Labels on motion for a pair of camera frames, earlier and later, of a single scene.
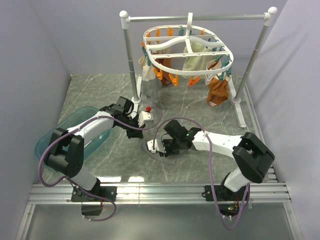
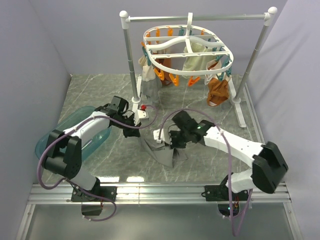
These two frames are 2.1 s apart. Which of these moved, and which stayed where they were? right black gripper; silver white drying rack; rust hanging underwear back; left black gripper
Moved: right black gripper
Stayed: left black gripper; silver white drying rack; rust hanging underwear back
